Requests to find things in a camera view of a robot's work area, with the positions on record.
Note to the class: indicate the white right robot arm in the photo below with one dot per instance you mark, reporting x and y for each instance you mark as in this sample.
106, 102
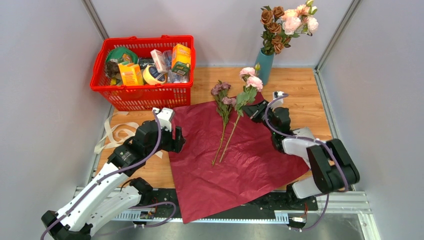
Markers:
329, 161

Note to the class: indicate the orange green box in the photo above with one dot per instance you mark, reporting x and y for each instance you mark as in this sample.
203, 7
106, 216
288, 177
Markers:
181, 60

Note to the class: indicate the mauve flower stem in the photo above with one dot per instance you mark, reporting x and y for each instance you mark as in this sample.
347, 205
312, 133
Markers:
224, 107

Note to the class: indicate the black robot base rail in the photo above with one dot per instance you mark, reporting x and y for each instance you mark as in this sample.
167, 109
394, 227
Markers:
272, 208

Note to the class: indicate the pink flower stem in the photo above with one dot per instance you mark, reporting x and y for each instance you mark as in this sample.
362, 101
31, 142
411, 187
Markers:
252, 86

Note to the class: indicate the yellow tape roll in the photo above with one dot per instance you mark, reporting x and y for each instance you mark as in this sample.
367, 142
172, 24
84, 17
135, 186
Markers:
151, 76

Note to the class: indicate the teal ceramic vase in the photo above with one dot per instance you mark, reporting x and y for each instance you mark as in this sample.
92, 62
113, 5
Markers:
265, 65

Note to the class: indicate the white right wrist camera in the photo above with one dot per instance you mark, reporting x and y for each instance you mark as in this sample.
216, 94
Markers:
278, 99

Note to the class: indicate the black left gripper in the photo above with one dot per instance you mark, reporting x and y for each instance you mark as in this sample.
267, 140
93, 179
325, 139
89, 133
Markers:
175, 145

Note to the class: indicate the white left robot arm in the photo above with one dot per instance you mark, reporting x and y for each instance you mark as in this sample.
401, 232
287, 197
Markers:
113, 190

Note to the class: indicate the white printed ribbon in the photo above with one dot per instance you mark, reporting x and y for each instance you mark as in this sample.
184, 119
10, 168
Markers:
115, 134

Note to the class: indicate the clear plastic bottle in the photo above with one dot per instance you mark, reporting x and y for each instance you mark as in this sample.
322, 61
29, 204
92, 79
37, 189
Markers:
172, 77

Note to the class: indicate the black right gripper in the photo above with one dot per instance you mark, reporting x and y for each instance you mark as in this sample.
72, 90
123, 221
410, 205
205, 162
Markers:
253, 111

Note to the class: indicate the blue razor blister package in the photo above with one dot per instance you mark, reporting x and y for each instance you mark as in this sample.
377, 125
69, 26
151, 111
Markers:
302, 133

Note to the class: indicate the red plastic shopping basket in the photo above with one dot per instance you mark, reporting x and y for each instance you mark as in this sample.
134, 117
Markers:
145, 97

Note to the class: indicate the orange juice carton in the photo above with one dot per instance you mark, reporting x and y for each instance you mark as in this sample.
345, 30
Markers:
131, 74

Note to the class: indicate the green snack bag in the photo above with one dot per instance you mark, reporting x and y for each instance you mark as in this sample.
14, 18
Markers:
121, 54

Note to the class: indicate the dark red wrapping paper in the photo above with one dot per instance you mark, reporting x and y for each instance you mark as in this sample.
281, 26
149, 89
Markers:
220, 168

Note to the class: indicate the white small box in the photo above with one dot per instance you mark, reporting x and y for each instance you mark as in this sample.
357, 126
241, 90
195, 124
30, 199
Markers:
159, 61

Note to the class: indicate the pink flower bouquet brown wrap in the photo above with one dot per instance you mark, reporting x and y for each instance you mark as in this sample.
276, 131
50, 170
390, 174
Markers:
282, 25

